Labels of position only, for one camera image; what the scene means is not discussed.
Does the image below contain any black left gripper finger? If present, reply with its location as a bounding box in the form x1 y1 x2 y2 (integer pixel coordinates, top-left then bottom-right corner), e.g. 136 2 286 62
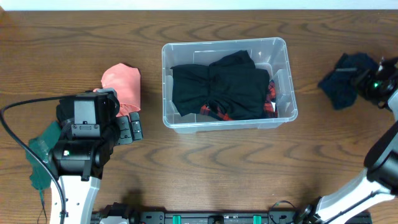
116 116 133 145
129 112 143 141

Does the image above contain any dark navy garment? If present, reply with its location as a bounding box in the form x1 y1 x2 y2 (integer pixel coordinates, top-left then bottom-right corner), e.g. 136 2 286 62
318 52 377 110

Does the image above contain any black garment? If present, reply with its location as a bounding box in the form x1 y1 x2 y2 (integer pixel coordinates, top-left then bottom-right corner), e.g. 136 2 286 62
171 50 271 121

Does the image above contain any red black plaid shirt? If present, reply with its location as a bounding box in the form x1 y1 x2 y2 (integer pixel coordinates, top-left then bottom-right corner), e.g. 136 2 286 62
200 80 279 121

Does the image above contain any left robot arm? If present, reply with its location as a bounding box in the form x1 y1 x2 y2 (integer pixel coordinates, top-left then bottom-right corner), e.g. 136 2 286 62
49 88 143 223

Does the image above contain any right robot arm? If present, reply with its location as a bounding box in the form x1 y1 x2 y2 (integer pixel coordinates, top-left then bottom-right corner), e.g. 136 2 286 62
296 53 397 223

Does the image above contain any clear plastic storage container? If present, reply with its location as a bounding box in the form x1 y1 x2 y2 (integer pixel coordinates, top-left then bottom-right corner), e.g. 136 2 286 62
162 37 299 134

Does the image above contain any black folded cloth left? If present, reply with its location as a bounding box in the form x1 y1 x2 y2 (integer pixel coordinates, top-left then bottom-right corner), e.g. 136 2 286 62
56 104 74 127

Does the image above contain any salmon pink folded cloth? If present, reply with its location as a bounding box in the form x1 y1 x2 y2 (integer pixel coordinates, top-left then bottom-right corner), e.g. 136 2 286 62
101 63 141 117

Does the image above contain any dark green folded cloth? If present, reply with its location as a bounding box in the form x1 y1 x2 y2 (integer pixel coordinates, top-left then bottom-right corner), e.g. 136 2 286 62
25 120 62 191

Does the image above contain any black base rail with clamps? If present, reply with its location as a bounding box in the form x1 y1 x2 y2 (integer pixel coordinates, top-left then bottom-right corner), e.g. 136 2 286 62
90 202 373 224

